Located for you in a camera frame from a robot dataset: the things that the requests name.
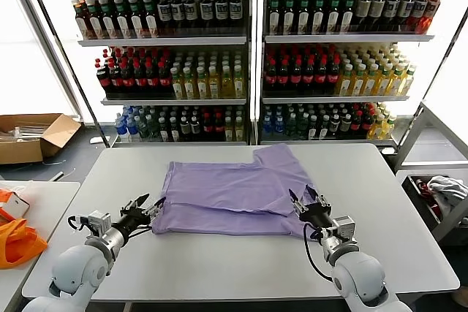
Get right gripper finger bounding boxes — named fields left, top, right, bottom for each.
left=288, top=189, right=307, bottom=217
left=304, top=186, right=332, bottom=211

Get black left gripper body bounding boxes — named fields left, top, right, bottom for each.
left=113, top=205, right=153, bottom=239

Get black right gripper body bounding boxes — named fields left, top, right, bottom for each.
left=301, top=201, right=336, bottom=232

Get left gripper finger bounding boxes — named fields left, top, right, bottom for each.
left=143, top=197, right=167, bottom=221
left=119, top=193, right=151, bottom=215

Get purple t-shirt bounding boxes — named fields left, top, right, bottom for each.
left=151, top=143, right=320, bottom=242

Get dark bottle white cap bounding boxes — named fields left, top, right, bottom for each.
left=169, top=117, right=181, bottom=143
left=328, top=114, right=341, bottom=137
left=306, top=115, right=319, bottom=141
left=339, top=114, right=352, bottom=137
left=159, top=117, right=171, bottom=143
left=317, top=115, right=330, bottom=141
left=179, top=116, right=192, bottom=142
left=189, top=116, right=202, bottom=142

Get water bottle blue label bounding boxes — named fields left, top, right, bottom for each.
left=115, top=113, right=129, bottom=143
left=127, top=114, right=140, bottom=143
left=273, top=116, right=285, bottom=141
left=262, top=115, right=274, bottom=141

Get clear bottle green label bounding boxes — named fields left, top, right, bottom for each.
left=284, top=113, right=298, bottom=140
left=295, top=113, right=309, bottom=140
left=148, top=115, right=161, bottom=142
left=137, top=115, right=151, bottom=142

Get thin grey strip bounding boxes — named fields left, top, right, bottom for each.
left=49, top=168, right=77, bottom=183

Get cola bottle red cap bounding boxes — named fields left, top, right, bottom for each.
left=134, top=62, right=148, bottom=98
left=158, top=62, right=172, bottom=98
left=146, top=62, right=160, bottom=98
left=361, top=110, right=374, bottom=137
left=96, top=59, right=113, bottom=98
left=264, top=58, right=278, bottom=94
left=314, top=58, right=328, bottom=94
left=350, top=111, right=363, bottom=137
left=121, top=62, right=136, bottom=98
left=326, top=58, right=340, bottom=94
left=109, top=63, right=124, bottom=98
left=202, top=113, right=214, bottom=142
left=290, top=58, right=303, bottom=94
left=213, top=113, right=225, bottom=142
left=302, top=58, right=316, bottom=94
left=276, top=58, right=291, bottom=94

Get small white side table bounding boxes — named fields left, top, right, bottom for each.
left=0, top=181, right=82, bottom=312

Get yellow juice bottle green label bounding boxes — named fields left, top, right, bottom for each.
left=223, top=117, right=235, bottom=142
left=220, top=66, right=234, bottom=100
left=233, top=65, right=246, bottom=99
left=208, top=66, right=221, bottom=100
left=183, top=67, right=197, bottom=100
left=401, top=65, right=417, bottom=96
left=367, top=114, right=385, bottom=140
left=171, top=68, right=185, bottom=100
left=196, top=66, right=209, bottom=100
left=363, top=64, right=380, bottom=96
left=375, top=64, right=392, bottom=96
left=233, top=117, right=245, bottom=142
left=380, top=115, right=398, bottom=140
left=336, top=64, right=354, bottom=96
left=388, top=64, right=404, bottom=96
left=350, top=64, right=366, bottom=96

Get dark grey storage bin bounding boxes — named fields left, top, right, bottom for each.
left=401, top=175, right=468, bottom=235

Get red crumpled garment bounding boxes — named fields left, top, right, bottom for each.
left=415, top=178, right=443, bottom=224

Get orange fabric bag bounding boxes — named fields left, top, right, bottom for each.
left=0, top=218, right=49, bottom=270

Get orange and white carton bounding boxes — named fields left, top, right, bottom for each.
left=0, top=187, right=31, bottom=222

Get grey white crumpled garment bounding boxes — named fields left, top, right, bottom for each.
left=426, top=175, right=468, bottom=214

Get open brown cardboard box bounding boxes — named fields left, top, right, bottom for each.
left=0, top=113, right=82, bottom=165

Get clear plastic wrapped packets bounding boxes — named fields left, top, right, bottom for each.
left=0, top=125, right=50, bottom=142

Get grey metal shelf unit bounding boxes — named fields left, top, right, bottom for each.
left=50, top=0, right=257, bottom=148
left=255, top=0, right=436, bottom=147

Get dark tea bottle green label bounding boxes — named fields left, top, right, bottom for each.
left=340, top=0, right=355, bottom=34
left=326, top=0, right=341, bottom=34
left=101, top=0, right=117, bottom=39
left=115, top=0, right=131, bottom=39
left=296, top=0, right=312, bottom=35
left=268, top=0, right=282, bottom=35
left=87, top=0, right=105, bottom=40
left=129, top=0, right=145, bottom=39
left=282, top=0, right=296, bottom=35
left=312, top=0, right=326, bottom=34
left=143, top=0, right=159, bottom=39

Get red tea bottle white label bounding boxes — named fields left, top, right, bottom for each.
left=75, top=0, right=90, bottom=41

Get dark drink bottle grey label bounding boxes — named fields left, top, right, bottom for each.
left=411, top=0, right=428, bottom=32
left=354, top=0, right=371, bottom=32
left=369, top=0, right=385, bottom=32
left=157, top=0, right=173, bottom=31
left=214, top=0, right=229, bottom=30
left=170, top=0, right=186, bottom=31
left=199, top=0, right=214, bottom=30
left=184, top=0, right=199, bottom=31
left=397, top=0, right=414, bottom=32
left=228, top=0, right=243, bottom=30
left=383, top=0, right=400, bottom=32

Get red drink bottle grey label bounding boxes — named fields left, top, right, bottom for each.
left=423, top=0, right=442, bottom=34

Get black left gripper cable loop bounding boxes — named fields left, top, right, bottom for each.
left=126, top=226, right=154, bottom=238

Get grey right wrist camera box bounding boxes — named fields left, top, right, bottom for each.
left=331, top=215, right=356, bottom=242

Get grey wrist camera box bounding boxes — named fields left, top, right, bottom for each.
left=331, top=215, right=356, bottom=242
left=86, top=210, right=113, bottom=238

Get long black right arm cable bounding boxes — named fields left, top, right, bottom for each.
left=302, top=222, right=336, bottom=284

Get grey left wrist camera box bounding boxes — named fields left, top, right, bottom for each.
left=86, top=210, right=113, bottom=238

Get black left camera cable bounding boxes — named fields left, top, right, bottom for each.
left=67, top=214, right=91, bottom=232

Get grey metal cart frame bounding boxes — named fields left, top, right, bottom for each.
left=396, top=102, right=468, bottom=246

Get slanted grey frame post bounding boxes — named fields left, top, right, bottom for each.
left=396, top=8, right=468, bottom=152
left=7, top=0, right=110, bottom=148

